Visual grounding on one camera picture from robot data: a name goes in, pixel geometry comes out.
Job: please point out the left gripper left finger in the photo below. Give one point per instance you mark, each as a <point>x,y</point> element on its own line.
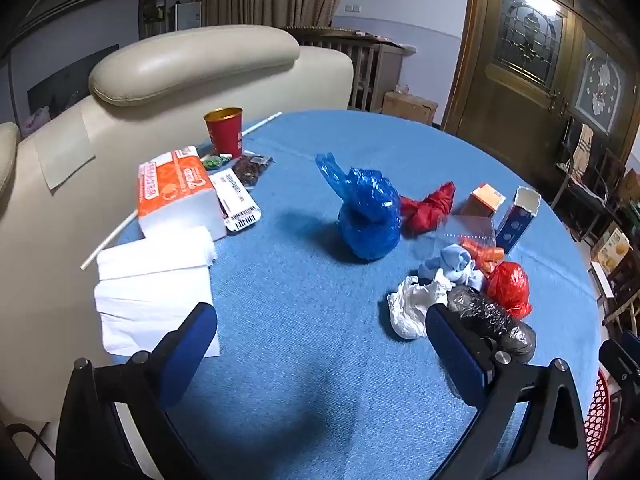
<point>91,441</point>

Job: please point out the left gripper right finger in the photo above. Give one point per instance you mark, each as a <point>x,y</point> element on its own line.
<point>528,422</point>

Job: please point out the red plastic bag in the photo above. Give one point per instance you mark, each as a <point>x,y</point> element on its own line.
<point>421,216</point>
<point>508,286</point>

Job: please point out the orange snack wrapper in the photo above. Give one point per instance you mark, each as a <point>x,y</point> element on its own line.
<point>486,258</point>

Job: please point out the light blue tissue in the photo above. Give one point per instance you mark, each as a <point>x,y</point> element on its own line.
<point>456,265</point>

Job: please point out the clear plastic container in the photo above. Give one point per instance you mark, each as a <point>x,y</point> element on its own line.
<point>456,228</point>

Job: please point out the blue white torn carton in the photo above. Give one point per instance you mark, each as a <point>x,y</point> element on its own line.
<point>522,212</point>

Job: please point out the orange white small box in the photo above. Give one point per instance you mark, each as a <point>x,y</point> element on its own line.
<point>483,202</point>

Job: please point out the blue plastic bag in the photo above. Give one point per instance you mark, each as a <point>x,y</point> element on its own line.
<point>369,219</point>

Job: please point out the black crumpled plastic bag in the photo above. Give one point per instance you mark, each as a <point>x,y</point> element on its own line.
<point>487,319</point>

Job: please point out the white loose tissues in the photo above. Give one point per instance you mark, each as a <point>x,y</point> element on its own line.
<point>147,288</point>

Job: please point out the white crumpled plastic bag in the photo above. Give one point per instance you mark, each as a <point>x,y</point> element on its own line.
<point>409,303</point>

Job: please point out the white long stick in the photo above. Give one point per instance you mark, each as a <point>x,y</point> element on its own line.
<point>134,214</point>

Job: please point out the yellow printed carton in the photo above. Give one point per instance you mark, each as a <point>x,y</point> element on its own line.
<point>610,248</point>

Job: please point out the orange white tissue pack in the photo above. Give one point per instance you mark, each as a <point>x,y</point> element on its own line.
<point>175,195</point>

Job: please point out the red crumpled plastic bag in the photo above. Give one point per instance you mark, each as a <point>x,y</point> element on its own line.
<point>421,216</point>

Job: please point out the beige leather sofa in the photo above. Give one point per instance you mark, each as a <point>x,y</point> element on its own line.
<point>65,187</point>

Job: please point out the white barcode medicine box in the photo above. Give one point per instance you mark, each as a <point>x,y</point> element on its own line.
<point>240,209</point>

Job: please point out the blue tablecloth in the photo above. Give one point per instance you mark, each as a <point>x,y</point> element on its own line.
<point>312,382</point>

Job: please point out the green candy wrapper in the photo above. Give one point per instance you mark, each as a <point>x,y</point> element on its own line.
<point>215,161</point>

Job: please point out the dark snack packet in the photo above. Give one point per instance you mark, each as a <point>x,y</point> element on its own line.
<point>250,167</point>

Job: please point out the red paper cup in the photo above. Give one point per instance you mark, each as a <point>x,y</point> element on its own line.
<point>224,128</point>

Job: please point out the cardboard box on floor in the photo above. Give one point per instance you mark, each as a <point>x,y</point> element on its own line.
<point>409,107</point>

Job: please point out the brown wooden glass door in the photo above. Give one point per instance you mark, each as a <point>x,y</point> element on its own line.
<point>526,67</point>

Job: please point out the wooden slatted cabinet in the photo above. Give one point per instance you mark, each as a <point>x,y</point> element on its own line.
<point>377,61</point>

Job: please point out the metal frame chair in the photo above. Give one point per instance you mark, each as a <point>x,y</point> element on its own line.
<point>591,173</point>

